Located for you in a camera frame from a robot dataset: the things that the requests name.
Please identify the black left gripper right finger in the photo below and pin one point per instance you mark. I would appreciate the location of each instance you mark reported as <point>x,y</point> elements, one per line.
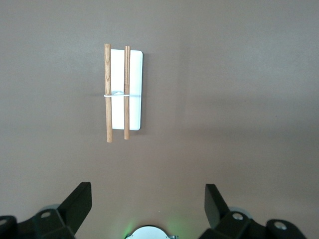
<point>216,209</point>

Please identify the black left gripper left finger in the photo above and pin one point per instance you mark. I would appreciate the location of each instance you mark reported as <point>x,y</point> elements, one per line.
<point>72,206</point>

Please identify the wooden rack rod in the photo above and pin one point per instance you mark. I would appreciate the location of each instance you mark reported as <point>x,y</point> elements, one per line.
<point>107,64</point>

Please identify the white metal rack stand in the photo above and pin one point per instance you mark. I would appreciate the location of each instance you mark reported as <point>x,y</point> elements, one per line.
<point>135,74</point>

